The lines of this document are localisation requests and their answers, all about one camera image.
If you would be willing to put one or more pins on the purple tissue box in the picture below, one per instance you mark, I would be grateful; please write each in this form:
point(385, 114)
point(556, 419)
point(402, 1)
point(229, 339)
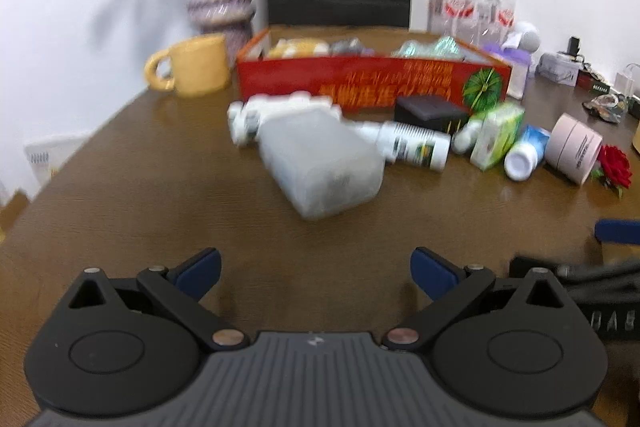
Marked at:
point(517, 67)

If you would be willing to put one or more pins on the white round speaker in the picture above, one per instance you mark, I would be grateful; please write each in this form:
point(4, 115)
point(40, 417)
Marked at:
point(527, 37)

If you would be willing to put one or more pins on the pink cylinder box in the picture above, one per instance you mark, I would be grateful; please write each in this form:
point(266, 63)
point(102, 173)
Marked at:
point(572, 147)

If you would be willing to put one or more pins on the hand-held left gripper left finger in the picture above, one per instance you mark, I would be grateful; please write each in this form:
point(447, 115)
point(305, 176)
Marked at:
point(197, 272)

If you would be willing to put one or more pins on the patterned snack packet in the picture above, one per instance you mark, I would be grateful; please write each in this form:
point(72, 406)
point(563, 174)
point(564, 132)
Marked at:
point(605, 107)

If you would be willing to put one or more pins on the black box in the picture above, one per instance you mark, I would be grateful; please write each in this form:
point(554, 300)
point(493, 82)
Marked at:
point(430, 114)

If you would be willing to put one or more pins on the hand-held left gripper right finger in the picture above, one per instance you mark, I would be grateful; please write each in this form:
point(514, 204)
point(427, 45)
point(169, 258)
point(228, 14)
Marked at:
point(432, 276)

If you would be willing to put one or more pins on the translucent plastic box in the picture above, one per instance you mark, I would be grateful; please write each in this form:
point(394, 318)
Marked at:
point(320, 162)

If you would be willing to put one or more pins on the shrink-wrapped water bottle pack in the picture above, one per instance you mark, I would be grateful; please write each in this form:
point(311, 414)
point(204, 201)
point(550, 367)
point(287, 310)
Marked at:
point(470, 7)

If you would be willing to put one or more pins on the green tissue pack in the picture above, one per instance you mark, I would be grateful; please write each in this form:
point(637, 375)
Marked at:
point(495, 137)

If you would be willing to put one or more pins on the white device box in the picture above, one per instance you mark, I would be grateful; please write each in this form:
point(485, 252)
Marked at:
point(557, 68)

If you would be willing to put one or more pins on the red rose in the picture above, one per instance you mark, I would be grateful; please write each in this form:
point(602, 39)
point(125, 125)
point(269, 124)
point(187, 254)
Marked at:
point(615, 164)

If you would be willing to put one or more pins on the red cardboard box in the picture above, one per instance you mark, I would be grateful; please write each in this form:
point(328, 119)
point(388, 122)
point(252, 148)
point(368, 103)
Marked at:
point(300, 79)

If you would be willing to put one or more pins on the yellow ceramic mug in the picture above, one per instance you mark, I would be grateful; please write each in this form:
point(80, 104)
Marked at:
point(200, 67)

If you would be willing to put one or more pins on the small black device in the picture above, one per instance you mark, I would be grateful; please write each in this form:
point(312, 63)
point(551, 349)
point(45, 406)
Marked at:
point(575, 46)

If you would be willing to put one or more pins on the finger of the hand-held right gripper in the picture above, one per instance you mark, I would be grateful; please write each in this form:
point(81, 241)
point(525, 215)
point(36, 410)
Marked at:
point(530, 266)
point(620, 231)

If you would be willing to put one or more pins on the white bottle blue label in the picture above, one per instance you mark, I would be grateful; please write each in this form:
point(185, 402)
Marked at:
point(525, 154)

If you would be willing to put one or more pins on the small white bottle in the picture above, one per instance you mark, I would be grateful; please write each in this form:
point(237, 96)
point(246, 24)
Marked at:
point(242, 124)
point(467, 136)
point(295, 103)

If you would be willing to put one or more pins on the brown cardboard carton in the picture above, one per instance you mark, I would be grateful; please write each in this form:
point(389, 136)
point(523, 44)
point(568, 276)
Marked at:
point(12, 212)

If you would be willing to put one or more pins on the white bottle green label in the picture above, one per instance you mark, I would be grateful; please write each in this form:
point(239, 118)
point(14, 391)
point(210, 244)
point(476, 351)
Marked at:
point(415, 144)

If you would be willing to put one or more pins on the dark red box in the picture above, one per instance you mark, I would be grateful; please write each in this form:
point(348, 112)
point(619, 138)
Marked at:
point(592, 84)

